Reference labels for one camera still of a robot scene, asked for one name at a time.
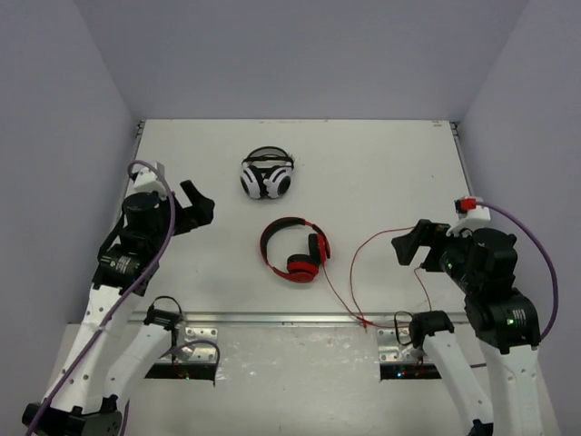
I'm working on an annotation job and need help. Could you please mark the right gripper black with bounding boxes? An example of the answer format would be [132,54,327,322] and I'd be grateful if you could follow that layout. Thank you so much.
[391,219,479,294]

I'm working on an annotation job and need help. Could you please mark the red black headphones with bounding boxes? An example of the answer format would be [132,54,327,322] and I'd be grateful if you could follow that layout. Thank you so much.
[259,216,455,332]

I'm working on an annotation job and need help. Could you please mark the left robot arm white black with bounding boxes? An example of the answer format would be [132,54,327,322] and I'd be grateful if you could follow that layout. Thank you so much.
[22,180,215,435]

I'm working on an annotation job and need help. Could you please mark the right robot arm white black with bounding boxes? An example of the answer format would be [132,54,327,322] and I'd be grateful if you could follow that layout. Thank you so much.
[391,220,545,435]

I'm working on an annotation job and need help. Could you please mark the white black headphones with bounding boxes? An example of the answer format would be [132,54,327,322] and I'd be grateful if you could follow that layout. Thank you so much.
[240,146,295,200]

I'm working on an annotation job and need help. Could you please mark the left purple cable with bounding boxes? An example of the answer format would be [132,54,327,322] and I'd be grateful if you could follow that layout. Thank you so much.
[25,159,177,436]

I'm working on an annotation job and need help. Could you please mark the purple cable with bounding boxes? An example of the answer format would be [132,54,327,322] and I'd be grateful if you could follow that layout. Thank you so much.
[25,159,177,436]
[480,203,558,351]

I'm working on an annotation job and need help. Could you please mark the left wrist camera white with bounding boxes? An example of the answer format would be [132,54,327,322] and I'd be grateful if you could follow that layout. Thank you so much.
[132,167,165,194]

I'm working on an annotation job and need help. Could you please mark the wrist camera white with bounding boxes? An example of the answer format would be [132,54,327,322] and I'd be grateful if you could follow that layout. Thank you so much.
[447,196,491,236]
[132,167,165,194]

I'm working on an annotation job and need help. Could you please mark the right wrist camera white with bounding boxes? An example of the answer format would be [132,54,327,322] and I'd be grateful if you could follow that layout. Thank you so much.
[447,196,491,236]

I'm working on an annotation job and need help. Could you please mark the right metal mounting bracket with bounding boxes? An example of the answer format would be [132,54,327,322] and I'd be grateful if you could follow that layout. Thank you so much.
[376,327,424,364]

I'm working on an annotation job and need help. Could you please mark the metal mounting bracket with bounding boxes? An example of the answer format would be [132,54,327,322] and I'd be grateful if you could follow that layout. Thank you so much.
[176,325,219,364]
[376,327,424,364]

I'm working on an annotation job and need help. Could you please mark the aluminium rail front edge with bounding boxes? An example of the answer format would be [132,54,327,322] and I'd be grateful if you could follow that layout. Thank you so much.
[129,311,468,326]

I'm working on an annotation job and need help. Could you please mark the left metal mounting bracket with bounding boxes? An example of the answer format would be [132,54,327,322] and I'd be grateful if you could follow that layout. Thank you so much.
[176,325,219,364]

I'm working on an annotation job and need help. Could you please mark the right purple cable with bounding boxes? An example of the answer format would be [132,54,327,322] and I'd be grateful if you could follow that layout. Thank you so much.
[480,203,558,351]

